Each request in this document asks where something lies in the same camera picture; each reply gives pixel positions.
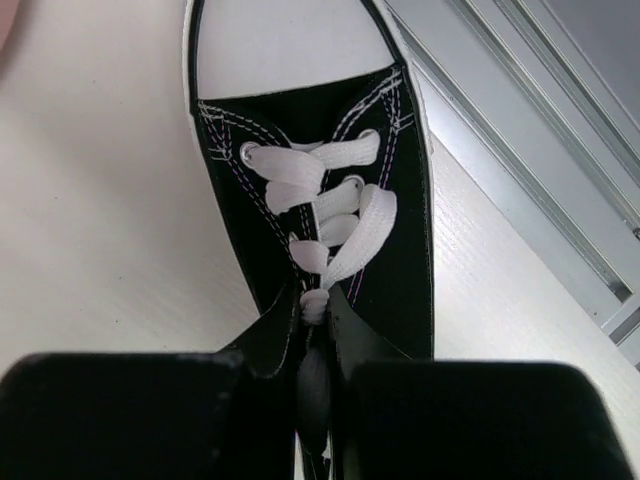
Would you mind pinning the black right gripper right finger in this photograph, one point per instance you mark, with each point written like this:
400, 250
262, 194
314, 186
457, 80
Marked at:
475, 420

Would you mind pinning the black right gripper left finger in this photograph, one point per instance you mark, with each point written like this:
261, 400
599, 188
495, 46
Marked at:
142, 416

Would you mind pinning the black canvas sneaker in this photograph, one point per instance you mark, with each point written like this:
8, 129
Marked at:
309, 119

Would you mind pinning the pink shoe shelf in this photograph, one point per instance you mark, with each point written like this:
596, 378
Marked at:
11, 12

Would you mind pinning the aluminium rail frame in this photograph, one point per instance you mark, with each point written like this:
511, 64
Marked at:
518, 104

